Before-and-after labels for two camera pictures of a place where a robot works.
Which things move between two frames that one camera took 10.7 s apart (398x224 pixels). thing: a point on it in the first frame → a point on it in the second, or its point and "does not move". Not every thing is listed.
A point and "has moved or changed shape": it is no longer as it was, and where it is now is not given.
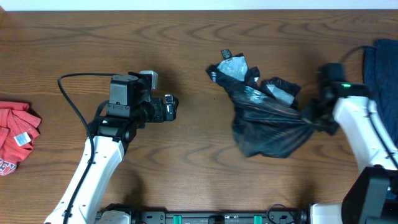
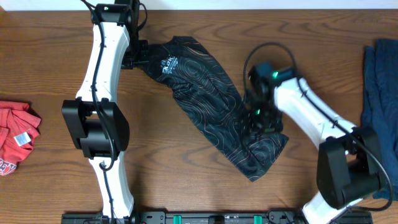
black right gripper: (330, 127) → (251, 124)
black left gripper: (169, 112) → (144, 60)
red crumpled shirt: (18, 132) does not move
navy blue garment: (380, 71) does not move
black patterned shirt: (269, 121) has moved or changed shape
